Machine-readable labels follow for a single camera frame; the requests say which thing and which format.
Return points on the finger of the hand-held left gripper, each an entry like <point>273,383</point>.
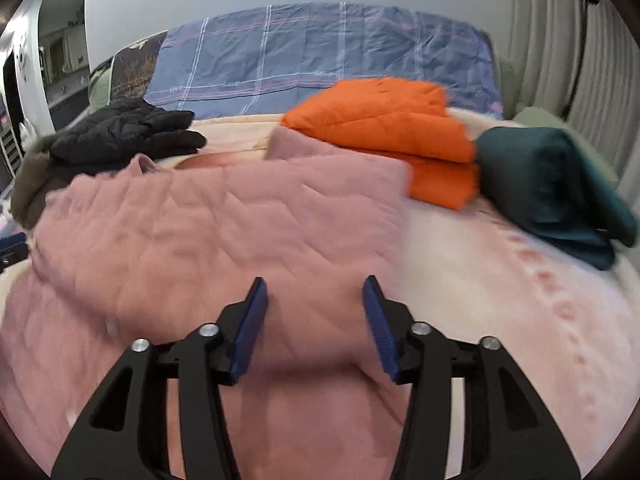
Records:
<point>11,247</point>

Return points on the teal folded garment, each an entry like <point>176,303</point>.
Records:
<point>540,185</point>

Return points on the grey curtain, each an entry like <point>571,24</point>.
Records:
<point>600,60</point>

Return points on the blue plaid quilt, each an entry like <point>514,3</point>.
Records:
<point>300,55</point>

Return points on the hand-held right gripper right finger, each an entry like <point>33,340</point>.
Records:
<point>378,330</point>

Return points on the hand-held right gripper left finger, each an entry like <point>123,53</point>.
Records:
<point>247,330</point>

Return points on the black puffer jacket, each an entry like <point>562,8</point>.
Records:
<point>125,130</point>

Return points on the light green pillow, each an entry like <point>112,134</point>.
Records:
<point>100,85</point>

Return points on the white door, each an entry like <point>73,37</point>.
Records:
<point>27,60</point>

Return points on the brown furry garment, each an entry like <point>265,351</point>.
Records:
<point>35,180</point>

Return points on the pink printed blanket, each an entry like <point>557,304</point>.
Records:
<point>475,285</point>

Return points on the orange folded garment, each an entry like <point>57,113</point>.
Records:
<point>380,115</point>

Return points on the dark printed pillow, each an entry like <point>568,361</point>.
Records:
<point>135,70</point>

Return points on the pink quilted coat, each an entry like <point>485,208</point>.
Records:
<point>200,235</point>

